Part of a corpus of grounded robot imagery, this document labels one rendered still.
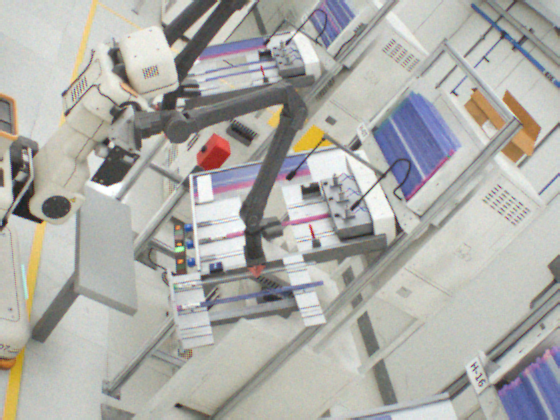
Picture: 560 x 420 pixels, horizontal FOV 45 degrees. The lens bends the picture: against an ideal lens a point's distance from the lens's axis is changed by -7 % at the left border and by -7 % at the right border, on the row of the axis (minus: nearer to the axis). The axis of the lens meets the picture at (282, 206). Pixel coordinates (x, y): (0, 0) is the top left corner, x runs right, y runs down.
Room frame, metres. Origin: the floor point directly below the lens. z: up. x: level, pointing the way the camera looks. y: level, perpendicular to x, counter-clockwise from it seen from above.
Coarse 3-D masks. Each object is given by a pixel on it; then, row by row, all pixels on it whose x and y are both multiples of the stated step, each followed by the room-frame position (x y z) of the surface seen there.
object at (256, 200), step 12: (300, 108) 2.16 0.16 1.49; (288, 120) 2.18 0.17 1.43; (300, 120) 2.16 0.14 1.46; (276, 132) 2.19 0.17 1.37; (288, 132) 2.18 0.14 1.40; (276, 144) 2.17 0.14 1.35; (288, 144) 2.19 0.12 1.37; (276, 156) 2.17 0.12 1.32; (264, 168) 2.16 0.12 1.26; (276, 168) 2.18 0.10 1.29; (264, 180) 2.16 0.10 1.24; (252, 192) 2.16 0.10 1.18; (264, 192) 2.17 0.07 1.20; (252, 204) 2.14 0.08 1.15; (264, 204) 2.17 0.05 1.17; (240, 216) 2.17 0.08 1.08
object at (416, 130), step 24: (408, 96) 3.01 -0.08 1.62; (408, 120) 2.90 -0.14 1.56; (432, 120) 2.79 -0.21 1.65; (384, 144) 2.91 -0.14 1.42; (408, 144) 2.80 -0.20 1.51; (432, 144) 2.69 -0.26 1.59; (456, 144) 2.69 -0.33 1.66; (408, 168) 2.70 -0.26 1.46; (432, 168) 2.60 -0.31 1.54; (408, 192) 2.61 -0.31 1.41
